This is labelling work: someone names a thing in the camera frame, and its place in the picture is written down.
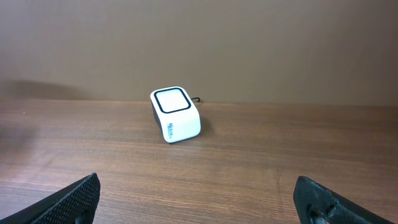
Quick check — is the white barcode scanner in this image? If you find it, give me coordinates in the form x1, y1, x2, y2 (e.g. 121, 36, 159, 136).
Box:
150, 86, 201, 144

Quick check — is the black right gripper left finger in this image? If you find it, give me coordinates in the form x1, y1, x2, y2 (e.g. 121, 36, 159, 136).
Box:
1, 173, 101, 224

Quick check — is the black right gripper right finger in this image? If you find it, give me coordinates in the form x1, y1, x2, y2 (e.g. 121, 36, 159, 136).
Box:
293, 176, 392, 224

